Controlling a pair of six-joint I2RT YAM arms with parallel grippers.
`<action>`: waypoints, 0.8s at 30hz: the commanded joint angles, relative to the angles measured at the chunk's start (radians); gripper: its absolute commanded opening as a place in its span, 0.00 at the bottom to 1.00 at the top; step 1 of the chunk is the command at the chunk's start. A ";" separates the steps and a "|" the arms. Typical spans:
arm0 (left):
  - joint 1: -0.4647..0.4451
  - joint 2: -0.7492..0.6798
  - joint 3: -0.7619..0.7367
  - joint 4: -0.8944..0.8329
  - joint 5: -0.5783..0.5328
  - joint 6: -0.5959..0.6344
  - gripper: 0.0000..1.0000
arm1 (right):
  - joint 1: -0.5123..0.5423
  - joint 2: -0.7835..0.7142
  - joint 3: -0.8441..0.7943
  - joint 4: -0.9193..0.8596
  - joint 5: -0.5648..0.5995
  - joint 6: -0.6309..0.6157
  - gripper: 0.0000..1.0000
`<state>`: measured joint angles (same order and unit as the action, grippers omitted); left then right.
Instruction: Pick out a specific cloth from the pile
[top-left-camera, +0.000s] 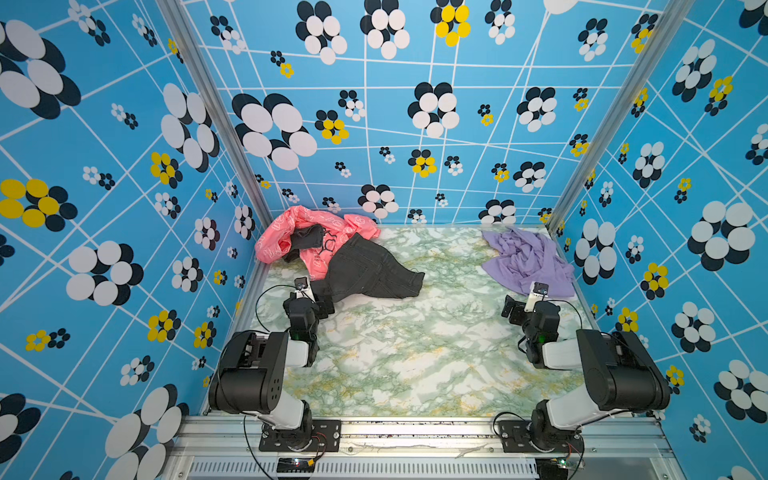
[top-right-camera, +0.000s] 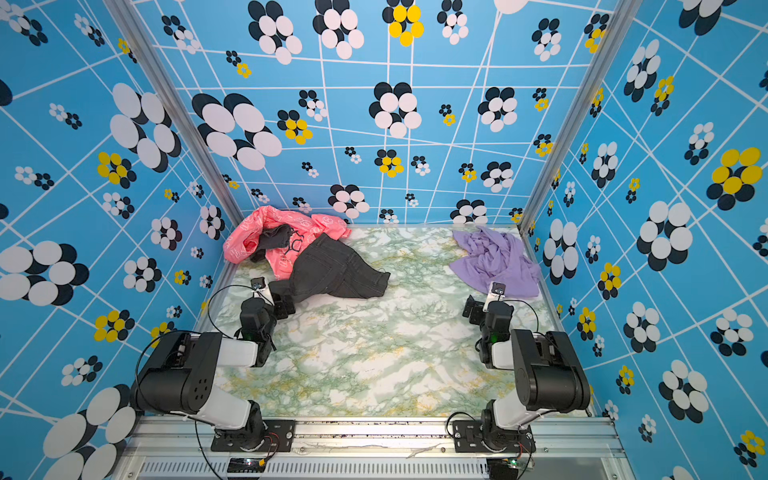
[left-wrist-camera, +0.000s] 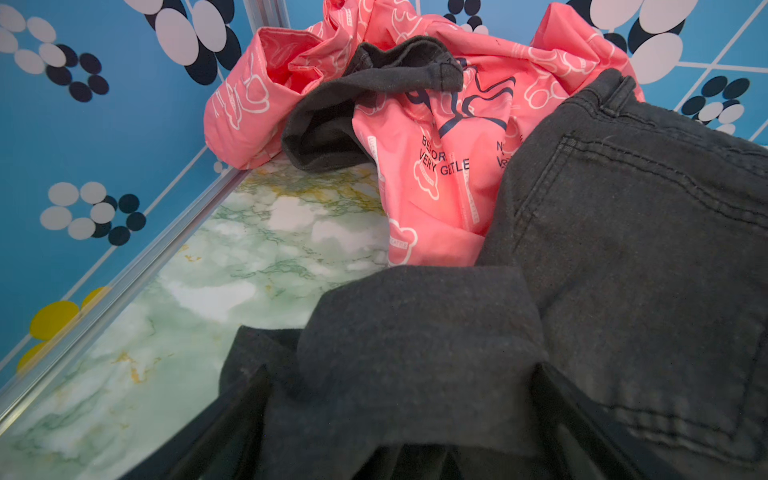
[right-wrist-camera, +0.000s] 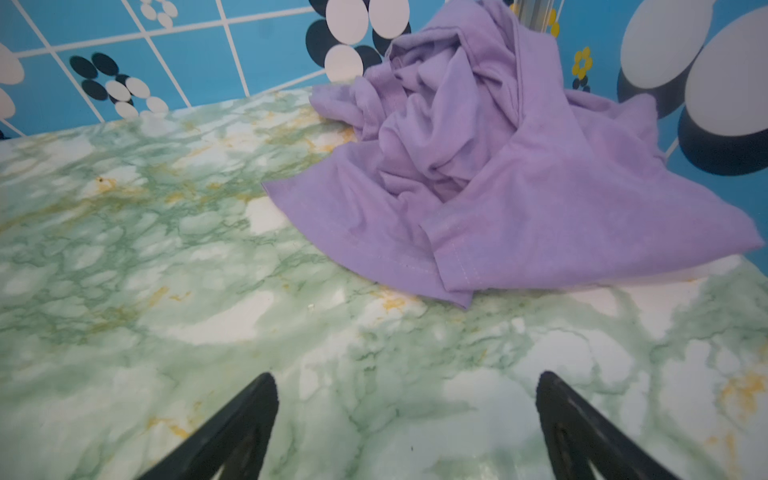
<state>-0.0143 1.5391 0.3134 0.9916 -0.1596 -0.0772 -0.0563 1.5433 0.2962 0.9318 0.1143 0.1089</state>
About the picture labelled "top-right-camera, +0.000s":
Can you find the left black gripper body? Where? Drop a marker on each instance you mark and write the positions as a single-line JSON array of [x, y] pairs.
[[280, 313]]

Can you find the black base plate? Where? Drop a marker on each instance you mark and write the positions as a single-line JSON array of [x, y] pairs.
[[266, 436], [470, 436]]

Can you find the right controller board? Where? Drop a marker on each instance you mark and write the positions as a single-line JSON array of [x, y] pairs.
[[502, 469]]

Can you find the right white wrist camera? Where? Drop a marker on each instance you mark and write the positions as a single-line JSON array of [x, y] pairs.
[[496, 292]]

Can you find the right aluminium corner post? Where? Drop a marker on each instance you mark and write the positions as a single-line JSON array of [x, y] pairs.
[[619, 25]]

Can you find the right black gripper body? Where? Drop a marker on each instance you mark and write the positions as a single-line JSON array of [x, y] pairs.
[[479, 314]]

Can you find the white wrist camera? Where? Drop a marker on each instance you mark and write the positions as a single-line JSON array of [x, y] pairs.
[[260, 289], [496, 292]]

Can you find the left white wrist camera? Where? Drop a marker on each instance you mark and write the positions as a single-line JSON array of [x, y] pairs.
[[260, 289]]

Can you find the aluminium front rail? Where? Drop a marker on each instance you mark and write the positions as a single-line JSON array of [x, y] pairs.
[[376, 448]]

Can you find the left controller board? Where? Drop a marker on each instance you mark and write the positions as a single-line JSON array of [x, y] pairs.
[[246, 465]]

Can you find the purple cloth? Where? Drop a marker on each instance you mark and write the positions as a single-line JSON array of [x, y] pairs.
[[496, 257]]

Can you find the left aluminium corner post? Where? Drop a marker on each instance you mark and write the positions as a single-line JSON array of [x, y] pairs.
[[128, 22]]

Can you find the aluminium corner post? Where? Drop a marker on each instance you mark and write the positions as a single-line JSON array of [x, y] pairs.
[[619, 25], [128, 22]]

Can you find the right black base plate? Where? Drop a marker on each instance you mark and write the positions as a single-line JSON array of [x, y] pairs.
[[470, 436]]

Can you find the pink patterned cloth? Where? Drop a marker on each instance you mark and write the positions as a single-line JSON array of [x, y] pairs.
[[280, 236]]

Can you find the controller board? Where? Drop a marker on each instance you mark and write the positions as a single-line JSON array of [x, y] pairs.
[[246, 465], [502, 469]]

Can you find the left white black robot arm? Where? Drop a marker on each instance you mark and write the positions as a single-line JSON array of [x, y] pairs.
[[179, 376]]

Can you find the black denim shorts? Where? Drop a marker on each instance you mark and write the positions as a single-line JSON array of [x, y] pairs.
[[328, 266]]

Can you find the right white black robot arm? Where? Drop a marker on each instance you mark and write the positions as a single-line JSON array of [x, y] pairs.
[[548, 376]]

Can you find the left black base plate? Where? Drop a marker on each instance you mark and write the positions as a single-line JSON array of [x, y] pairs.
[[266, 436]]

